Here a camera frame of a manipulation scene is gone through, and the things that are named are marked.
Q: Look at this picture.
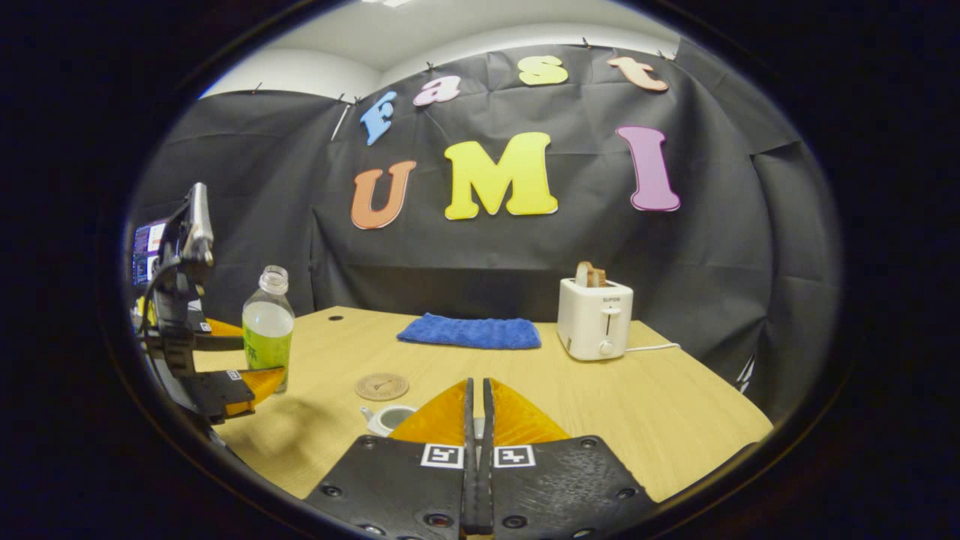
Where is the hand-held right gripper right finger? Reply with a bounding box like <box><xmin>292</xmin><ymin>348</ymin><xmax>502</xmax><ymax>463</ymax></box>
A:
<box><xmin>480</xmin><ymin>377</ymin><xmax>659</xmax><ymax>537</ymax></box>

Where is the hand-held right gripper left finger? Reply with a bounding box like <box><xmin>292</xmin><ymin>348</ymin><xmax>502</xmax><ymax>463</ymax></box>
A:
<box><xmin>304</xmin><ymin>377</ymin><xmax>481</xmax><ymax>537</ymax></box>

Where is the green label water bottle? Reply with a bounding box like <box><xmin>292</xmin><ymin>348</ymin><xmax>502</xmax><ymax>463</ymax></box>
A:
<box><xmin>241</xmin><ymin>265</ymin><xmax>296</xmax><ymax>395</ymax></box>

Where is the white ceramic teacup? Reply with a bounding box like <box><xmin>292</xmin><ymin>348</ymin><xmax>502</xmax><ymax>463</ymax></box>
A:
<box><xmin>360</xmin><ymin>405</ymin><xmax>418</xmax><ymax>437</ymax></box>

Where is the round wooden coaster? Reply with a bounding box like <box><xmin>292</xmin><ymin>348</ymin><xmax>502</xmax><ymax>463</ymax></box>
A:
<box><xmin>355</xmin><ymin>373</ymin><xmax>410</xmax><ymax>402</ymax></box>

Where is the computer monitor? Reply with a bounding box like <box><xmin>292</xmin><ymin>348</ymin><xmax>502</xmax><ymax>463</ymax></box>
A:
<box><xmin>133</xmin><ymin>219</ymin><xmax>170</xmax><ymax>286</ymax></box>

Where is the white toaster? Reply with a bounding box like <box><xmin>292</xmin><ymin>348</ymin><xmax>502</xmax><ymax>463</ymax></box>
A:
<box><xmin>557</xmin><ymin>277</ymin><xmax>635</xmax><ymax>362</ymax></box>

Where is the blue towel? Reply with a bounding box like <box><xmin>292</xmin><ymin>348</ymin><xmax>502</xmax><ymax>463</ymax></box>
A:
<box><xmin>397</xmin><ymin>313</ymin><xmax>542</xmax><ymax>350</ymax></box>

